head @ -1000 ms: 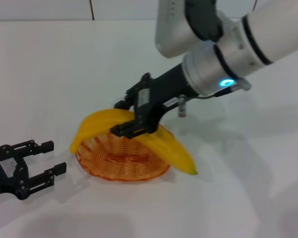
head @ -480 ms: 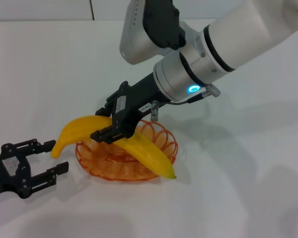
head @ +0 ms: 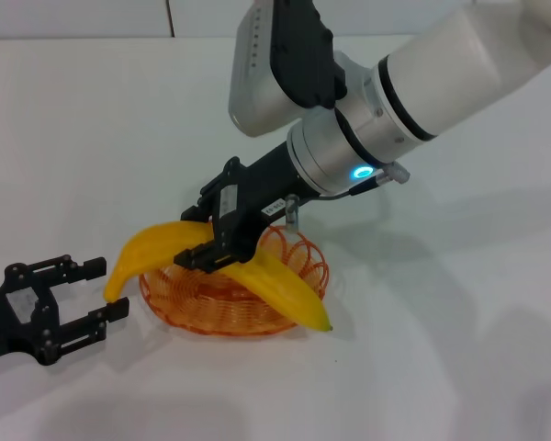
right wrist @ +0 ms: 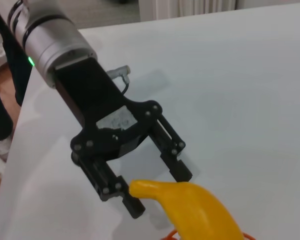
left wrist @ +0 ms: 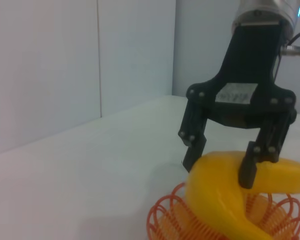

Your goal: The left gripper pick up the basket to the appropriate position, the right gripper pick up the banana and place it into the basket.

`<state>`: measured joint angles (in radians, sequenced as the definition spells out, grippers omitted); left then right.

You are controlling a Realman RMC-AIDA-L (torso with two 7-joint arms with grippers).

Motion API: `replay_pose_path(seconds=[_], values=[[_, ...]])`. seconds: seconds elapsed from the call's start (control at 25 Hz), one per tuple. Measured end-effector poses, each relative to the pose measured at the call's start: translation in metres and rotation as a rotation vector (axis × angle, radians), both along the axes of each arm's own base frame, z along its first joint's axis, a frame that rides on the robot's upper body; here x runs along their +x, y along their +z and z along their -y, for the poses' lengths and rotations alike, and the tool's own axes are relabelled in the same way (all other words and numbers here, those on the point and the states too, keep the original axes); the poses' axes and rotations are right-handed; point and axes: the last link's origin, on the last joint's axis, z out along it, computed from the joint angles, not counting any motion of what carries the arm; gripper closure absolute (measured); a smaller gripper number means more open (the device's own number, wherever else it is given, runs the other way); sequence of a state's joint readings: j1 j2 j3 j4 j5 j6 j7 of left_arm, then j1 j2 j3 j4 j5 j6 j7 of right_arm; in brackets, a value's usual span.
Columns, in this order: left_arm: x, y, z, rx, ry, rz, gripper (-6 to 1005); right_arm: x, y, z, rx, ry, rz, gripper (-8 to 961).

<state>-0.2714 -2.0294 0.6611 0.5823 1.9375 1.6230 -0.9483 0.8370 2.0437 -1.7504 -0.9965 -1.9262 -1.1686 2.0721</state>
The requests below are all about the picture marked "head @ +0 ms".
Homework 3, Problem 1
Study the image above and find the yellow banana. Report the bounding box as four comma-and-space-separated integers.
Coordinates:
103, 220, 334, 333

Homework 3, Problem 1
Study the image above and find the orange plastic wire basket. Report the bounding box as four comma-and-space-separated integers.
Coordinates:
139, 224, 330, 336

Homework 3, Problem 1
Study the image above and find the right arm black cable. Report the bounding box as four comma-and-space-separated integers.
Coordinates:
320, 161, 410, 201

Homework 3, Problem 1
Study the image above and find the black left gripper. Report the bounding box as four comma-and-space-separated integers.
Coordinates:
0, 254, 130, 367

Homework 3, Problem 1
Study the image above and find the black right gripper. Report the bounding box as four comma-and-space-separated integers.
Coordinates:
173, 141, 313, 272

